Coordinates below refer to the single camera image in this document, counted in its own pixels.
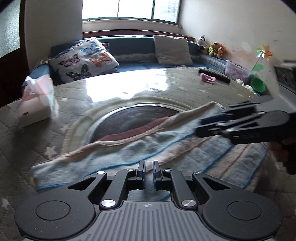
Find white crumpled cloth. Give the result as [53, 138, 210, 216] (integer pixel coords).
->
[236, 78, 256, 93]

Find black flat bar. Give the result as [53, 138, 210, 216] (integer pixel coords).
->
[199, 68, 231, 84]

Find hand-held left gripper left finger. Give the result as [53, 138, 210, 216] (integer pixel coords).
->
[67, 160, 146, 208]

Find striped blue beige towel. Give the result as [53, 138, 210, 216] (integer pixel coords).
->
[31, 101, 269, 190]

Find pink small cloth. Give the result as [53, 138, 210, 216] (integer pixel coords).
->
[200, 73, 217, 83]

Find white tissue box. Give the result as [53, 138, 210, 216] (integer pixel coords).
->
[18, 75, 60, 128]

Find yellow green plush toy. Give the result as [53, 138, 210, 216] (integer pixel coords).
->
[208, 41, 220, 56]

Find green plastic basin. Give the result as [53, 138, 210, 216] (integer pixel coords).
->
[251, 76, 266, 93]

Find blue sofa bench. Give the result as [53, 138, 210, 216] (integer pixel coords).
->
[22, 35, 255, 93]

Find butterfly print pillow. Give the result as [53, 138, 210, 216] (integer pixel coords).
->
[48, 38, 120, 84]

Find colourful pinwheel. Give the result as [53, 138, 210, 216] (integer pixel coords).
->
[251, 45, 274, 73]

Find round black table heater plate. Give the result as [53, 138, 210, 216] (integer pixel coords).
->
[89, 104, 184, 144]

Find grey pillow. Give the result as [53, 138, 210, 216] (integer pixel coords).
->
[154, 34, 194, 66]

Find window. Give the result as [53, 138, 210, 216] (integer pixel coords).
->
[82, 0, 182, 24]

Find person's right hand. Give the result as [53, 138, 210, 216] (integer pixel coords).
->
[269, 140, 296, 175]

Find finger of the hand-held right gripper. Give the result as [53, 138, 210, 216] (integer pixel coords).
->
[199, 96, 274, 127]
[195, 113, 266, 140]

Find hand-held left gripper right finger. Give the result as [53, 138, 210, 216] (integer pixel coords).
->
[152, 160, 232, 208]

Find clear plastic storage box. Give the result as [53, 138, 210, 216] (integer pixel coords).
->
[224, 60, 252, 81]

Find dark wooden door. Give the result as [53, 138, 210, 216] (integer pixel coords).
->
[0, 0, 26, 106]

